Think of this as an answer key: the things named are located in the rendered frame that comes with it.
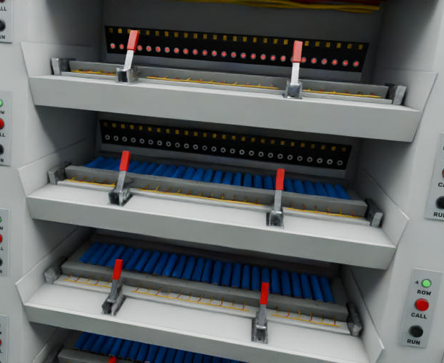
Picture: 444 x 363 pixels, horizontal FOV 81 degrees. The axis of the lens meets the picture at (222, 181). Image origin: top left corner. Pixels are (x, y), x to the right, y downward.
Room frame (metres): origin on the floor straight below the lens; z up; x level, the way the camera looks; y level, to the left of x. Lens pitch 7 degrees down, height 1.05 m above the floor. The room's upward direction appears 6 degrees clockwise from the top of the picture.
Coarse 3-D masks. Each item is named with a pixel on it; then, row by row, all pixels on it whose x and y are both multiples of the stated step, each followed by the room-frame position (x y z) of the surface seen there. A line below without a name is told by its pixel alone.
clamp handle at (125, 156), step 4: (124, 152) 0.45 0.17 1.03; (128, 152) 0.45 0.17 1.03; (124, 156) 0.45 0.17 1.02; (128, 156) 0.45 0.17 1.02; (124, 160) 0.45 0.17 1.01; (128, 160) 0.45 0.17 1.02; (120, 164) 0.45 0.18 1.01; (124, 164) 0.45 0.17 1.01; (120, 168) 0.45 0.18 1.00; (124, 168) 0.45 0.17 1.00; (120, 172) 0.45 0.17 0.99; (124, 172) 0.45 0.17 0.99; (120, 176) 0.44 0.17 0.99; (124, 176) 0.44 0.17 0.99; (120, 180) 0.44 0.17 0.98; (124, 180) 0.44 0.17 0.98; (120, 184) 0.44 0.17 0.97; (116, 188) 0.44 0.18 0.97; (120, 188) 0.44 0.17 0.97
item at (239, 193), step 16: (80, 176) 0.50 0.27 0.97; (96, 176) 0.50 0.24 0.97; (112, 176) 0.49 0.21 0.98; (128, 176) 0.49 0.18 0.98; (144, 176) 0.49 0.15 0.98; (160, 176) 0.49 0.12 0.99; (160, 192) 0.47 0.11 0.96; (192, 192) 0.48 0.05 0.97; (208, 192) 0.47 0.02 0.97; (224, 192) 0.47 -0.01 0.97; (240, 192) 0.47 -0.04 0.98; (256, 192) 0.46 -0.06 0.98; (272, 192) 0.47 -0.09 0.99; (288, 192) 0.47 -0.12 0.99; (288, 208) 0.44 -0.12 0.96; (304, 208) 0.45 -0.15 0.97; (320, 208) 0.46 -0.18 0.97; (336, 208) 0.45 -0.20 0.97; (352, 208) 0.45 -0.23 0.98
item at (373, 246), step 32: (64, 160) 0.53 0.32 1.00; (192, 160) 0.58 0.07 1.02; (224, 160) 0.57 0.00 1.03; (256, 160) 0.57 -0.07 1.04; (32, 192) 0.45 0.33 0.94; (64, 192) 0.46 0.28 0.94; (96, 192) 0.47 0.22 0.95; (352, 192) 0.54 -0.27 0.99; (384, 192) 0.44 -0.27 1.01; (96, 224) 0.44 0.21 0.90; (128, 224) 0.43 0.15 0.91; (160, 224) 0.42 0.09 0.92; (192, 224) 0.41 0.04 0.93; (224, 224) 0.40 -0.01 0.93; (256, 224) 0.41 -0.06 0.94; (288, 224) 0.41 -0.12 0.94; (320, 224) 0.42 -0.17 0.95; (352, 224) 0.43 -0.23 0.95; (384, 224) 0.42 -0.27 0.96; (320, 256) 0.40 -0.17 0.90; (352, 256) 0.39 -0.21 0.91; (384, 256) 0.38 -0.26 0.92
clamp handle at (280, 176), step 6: (276, 174) 0.43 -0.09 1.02; (282, 174) 0.43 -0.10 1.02; (276, 180) 0.42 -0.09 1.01; (282, 180) 0.42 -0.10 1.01; (276, 186) 0.42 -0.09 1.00; (282, 186) 0.42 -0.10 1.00; (276, 192) 0.42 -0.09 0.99; (276, 198) 0.42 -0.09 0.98; (276, 204) 0.41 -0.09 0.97; (276, 210) 0.41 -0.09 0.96
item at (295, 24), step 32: (128, 0) 0.63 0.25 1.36; (160, 0) 0.62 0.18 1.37; (224, 32) 0.61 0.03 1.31; (256, 32) 0.60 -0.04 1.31; (288, 32) 0.59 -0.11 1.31; (320, 32) 0.59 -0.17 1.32; (352, 32) 0.58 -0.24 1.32; (192, 128) 0.61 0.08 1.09; (224, 128) 0.61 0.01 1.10; (256, 128) 0.60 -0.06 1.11; (352, 160) 0.58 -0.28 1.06; (256, 256) 0.60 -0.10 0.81
